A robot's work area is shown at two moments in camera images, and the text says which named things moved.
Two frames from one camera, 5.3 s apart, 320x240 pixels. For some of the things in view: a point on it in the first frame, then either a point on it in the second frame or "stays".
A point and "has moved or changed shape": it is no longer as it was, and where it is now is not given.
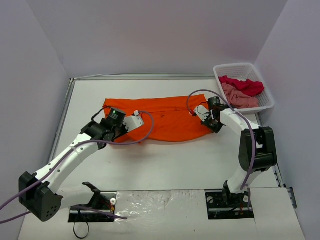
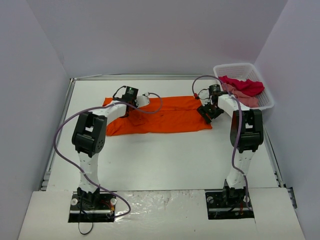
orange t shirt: (166, 118) has moved or changed shape
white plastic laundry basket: (241, 72) stays
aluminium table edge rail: (62, 114) stays
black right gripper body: (211, 125) → (208, 113)
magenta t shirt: (249, 88) stays
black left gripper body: (119, 132) → (127, 110)
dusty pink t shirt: (237, 99) stays
